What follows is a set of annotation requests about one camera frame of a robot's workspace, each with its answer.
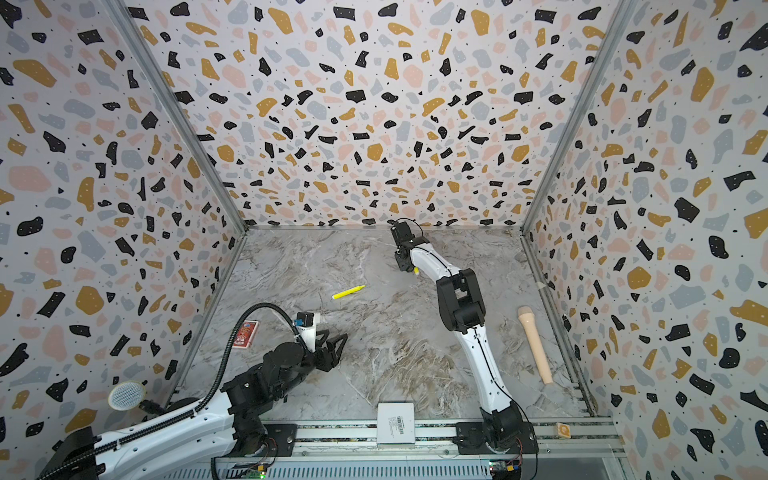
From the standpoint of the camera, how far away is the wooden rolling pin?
2.80ft

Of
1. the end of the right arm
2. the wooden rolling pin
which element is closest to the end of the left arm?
the end of the right arm

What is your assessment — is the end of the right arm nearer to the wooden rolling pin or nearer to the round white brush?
the wooden rolling pin

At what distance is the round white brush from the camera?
1.84ft

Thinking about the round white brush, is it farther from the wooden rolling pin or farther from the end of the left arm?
the wooden rolling pin

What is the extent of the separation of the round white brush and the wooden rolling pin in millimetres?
956
